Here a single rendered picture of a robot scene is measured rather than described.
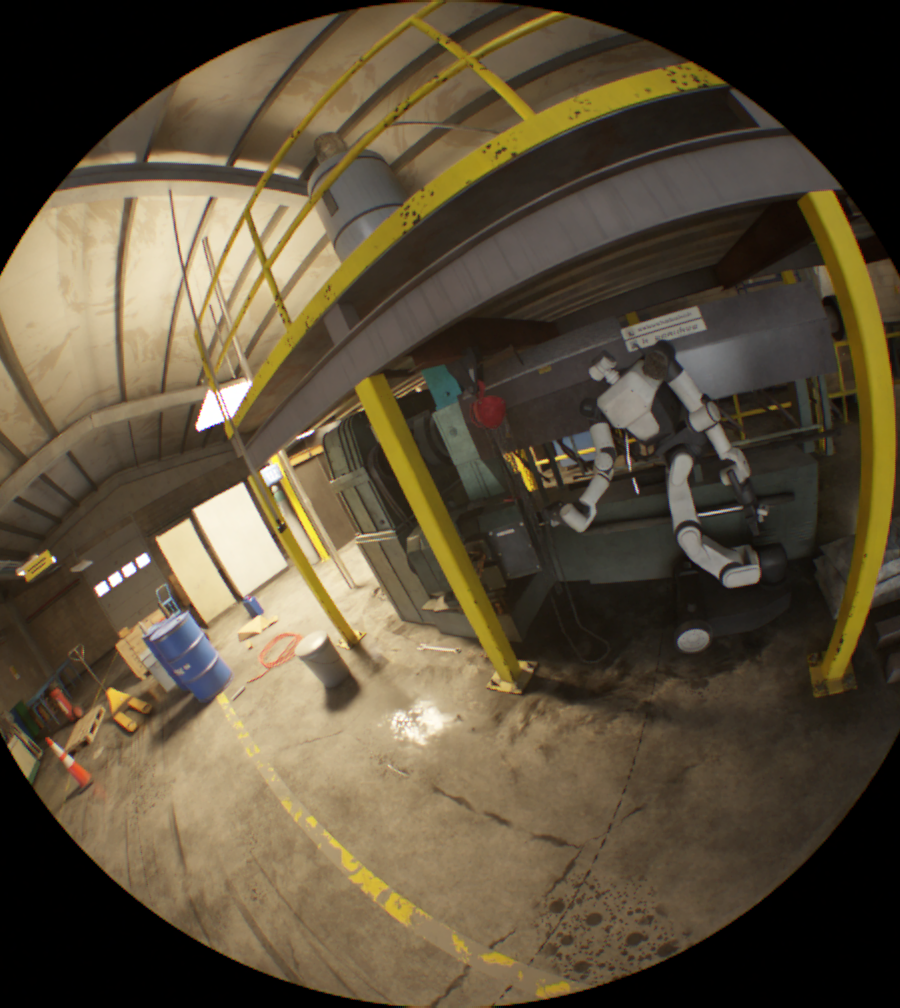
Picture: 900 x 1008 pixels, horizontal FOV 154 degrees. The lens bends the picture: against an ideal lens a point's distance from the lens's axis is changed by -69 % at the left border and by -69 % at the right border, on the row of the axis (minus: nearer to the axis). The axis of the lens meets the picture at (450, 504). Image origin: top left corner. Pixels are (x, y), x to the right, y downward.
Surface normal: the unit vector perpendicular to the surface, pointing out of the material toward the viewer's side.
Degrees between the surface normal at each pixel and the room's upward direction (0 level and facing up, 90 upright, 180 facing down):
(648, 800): 0
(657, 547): 90
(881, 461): 90
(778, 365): 90
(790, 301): 78
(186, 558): 90
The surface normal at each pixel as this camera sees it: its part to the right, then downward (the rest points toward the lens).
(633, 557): -0.54, 0.45
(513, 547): -0.26, 0.37
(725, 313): -0.61, 0.26
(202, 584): 0.74, -0.15
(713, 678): -0.40, -0.88
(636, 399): -0.68, 0.63
